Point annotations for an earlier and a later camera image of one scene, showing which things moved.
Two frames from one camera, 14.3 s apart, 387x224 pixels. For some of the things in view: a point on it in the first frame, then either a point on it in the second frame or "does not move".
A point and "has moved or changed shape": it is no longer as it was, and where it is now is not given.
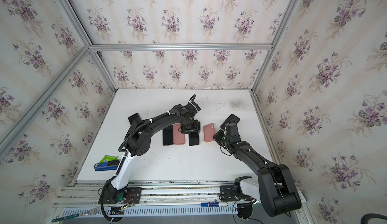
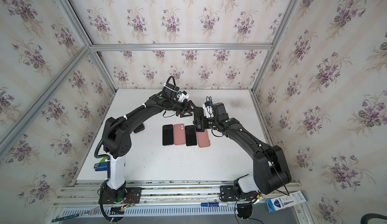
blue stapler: [111, 165] does not move
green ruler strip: [65, 217] does not move
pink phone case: [179, 137] does not move
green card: [107, 158] does not move
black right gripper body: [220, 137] -> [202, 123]
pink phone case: [209, 131] has moved or changed shape
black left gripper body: [191, 126] -> [181, 107]
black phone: [168, 135] does not move
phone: [193, 138] does not move
